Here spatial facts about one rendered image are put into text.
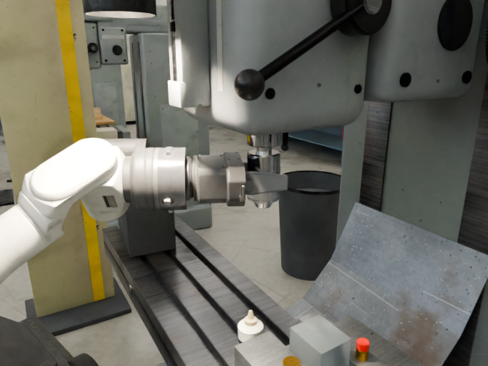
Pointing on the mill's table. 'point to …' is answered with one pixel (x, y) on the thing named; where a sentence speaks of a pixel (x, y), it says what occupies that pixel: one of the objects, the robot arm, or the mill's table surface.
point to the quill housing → (356, 57)
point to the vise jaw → (261, 351)
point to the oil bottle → (249, 327)
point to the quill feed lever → (359, 17)
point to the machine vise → (397, 358)
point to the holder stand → (147, 231)
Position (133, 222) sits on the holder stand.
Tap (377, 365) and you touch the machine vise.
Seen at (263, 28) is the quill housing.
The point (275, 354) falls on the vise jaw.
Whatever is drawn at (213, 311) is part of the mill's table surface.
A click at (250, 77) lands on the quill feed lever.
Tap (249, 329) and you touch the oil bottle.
